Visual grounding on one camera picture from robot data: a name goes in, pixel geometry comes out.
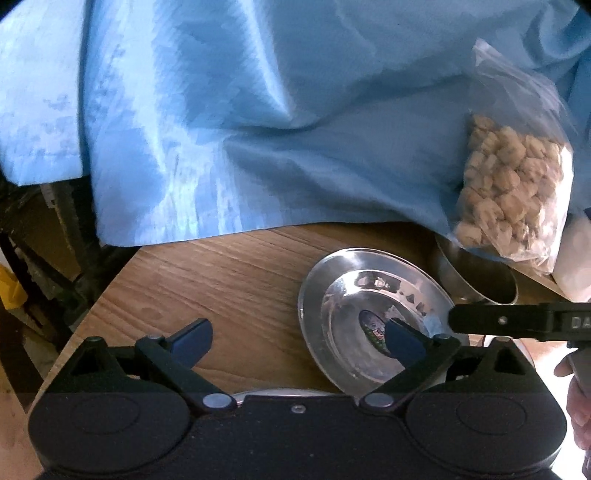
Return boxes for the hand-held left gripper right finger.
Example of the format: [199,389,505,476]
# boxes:
[358,316,537,414]

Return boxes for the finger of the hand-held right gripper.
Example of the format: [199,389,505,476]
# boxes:
[447,301,552,343]

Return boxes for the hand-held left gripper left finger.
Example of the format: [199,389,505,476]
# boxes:
[55,318,236,414]

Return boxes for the steel bowl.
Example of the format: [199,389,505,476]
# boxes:
[434,231,520,305]

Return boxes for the steel plate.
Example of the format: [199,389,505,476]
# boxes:
[298,247,472,400]

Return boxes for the white red-rimmed bowl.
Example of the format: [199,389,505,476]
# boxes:
[231,388,345,403]

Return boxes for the person's right hand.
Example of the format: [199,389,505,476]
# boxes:
[553,353,591,455]

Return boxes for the white jug with blue lid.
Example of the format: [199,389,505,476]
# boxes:
[551,205,591,303]

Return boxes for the clear bag of snacks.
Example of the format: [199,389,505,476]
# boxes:
[450,39,575,277]

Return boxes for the yellow object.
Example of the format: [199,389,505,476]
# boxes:
[0,265,27,311]

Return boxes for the light blue cloth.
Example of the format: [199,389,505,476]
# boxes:
[0,0,591,246]

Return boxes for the black metal frame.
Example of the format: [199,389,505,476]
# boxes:
[0,175,139,402]

